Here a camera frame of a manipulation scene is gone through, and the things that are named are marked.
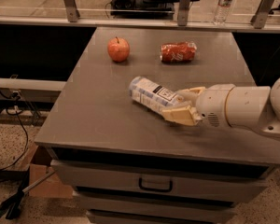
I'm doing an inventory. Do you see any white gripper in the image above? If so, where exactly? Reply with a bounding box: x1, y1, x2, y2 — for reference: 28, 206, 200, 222
161, 84, 234, 128

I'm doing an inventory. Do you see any blue label plastic bottle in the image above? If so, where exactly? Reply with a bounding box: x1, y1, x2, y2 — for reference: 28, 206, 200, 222
129, 77, 184, 114

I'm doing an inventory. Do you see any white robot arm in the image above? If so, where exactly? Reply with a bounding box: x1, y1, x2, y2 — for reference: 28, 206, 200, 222
161, 78, 280, 141

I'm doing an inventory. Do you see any red apple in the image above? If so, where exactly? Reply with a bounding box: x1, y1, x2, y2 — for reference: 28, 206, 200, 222
107, 37, 130, 63

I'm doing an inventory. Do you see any clear water bottle background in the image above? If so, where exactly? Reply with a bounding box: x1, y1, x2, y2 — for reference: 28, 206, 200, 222
213, 0, 232, 24

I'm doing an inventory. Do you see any crushed red soda can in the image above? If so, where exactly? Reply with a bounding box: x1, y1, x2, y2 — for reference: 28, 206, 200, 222
161, 42, 197, 63

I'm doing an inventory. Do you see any grey drawer cabinet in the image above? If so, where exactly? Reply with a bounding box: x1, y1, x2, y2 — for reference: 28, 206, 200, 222
36, 28, 280, 224

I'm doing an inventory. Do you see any black equipment behind glass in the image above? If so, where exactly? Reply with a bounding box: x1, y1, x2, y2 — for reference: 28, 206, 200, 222
105, 0, 202, 20

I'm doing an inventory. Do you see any cardboard box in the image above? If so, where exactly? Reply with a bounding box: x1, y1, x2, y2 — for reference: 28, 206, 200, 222
20, 143, 74, 200

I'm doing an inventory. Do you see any black drawer handle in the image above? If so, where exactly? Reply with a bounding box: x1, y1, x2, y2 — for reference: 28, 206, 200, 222
138, 177, 173, 193

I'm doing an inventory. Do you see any metal railing frame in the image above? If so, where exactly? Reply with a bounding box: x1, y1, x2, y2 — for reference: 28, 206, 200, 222
0, 0, 280, 33

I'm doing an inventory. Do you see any black cable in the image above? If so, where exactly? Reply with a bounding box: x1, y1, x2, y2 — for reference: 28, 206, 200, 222
0, 12, 30, 172

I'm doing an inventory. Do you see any black handled floor tool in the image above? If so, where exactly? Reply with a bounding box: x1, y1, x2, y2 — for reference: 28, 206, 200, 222
0, 171, 55, 220

